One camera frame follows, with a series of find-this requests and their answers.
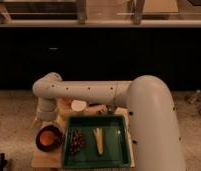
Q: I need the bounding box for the red apple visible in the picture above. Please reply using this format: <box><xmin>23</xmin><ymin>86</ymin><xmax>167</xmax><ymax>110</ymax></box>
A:
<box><xmin>40</xmin><ymin>131</ymin><xmax>57</xmax><ymax>146</ymax></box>

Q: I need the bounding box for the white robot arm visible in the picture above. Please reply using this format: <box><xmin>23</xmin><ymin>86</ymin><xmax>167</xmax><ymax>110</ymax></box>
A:
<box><xmin>32</xmin><ymin>72</ymin><xmax>187</xmax><ymax>171</ymax></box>

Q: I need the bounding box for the purple bowl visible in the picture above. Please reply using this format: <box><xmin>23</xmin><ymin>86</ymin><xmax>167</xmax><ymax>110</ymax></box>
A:
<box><xmin>36</xmin><ymin>125</ymin><xmax>63</xmax><ymax>152</ymax></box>

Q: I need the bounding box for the small white cup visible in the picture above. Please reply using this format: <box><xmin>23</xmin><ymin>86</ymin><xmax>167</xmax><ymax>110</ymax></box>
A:
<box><xmin>71</xmin><ymin>100</ymin><xmax>87</xmax><ymax>112</ymax></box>

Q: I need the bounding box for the yellow corn cob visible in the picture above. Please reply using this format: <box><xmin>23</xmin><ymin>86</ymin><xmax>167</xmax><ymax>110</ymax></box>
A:
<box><xmin>93</xmin><ymin>128</ymin><xmax>103</xmax><ymax>155</ymax></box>

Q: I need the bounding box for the dark grape bunch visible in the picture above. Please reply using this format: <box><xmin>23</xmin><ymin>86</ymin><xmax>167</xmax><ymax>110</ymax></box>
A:
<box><xmin>70</xmin><ymin>130</ymin><xmax>85</xmax><ymax>155</ymax></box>

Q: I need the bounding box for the green plastic tray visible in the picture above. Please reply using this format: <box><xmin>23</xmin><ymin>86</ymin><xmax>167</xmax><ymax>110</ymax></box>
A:
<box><xmin>62</xmin><ymin>115</ymin><xmax>131</xmax><ymax>169</ymax></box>

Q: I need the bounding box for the black object at floor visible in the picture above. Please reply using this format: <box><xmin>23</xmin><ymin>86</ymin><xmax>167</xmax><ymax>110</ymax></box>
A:
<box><xmin>0</xmin><ymin>153</ymin><xmax>8</xmax><ymax>171</ymax></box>

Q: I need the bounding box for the wooden shelf frame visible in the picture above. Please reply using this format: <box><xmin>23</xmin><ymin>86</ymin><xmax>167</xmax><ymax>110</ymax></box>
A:
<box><xmin>0</xmin><ymin>0</ymin><xmax>201</xmax><ymax>28</ymax></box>

